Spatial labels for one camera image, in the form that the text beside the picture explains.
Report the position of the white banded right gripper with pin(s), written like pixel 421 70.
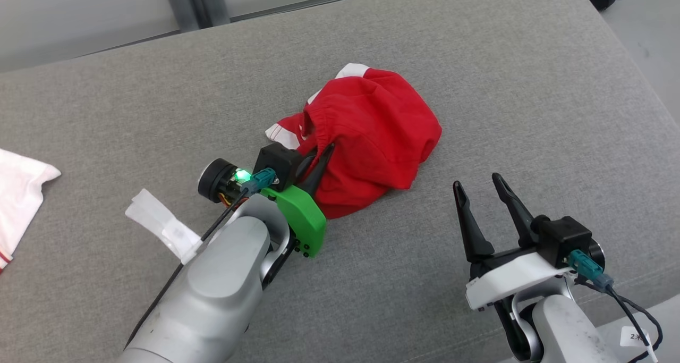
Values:
pixel 510 280

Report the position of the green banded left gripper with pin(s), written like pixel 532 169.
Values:
pixel 303 219

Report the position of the plain red garment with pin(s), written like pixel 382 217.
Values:
pixel 372 140

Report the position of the red white number jersey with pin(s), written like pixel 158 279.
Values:
pixel 18 193

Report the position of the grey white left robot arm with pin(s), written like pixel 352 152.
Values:
pixel 212 299

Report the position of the grey fabric sofa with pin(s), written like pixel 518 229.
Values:
pixel 504 86

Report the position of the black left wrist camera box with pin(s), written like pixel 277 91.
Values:
pixel 276 163

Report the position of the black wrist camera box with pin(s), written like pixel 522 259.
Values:
pixel 563 241
pixel 276 163

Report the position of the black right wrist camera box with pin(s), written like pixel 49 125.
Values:
pixel 563 241

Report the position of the grey upright frame post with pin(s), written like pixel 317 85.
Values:
pixel 194 4

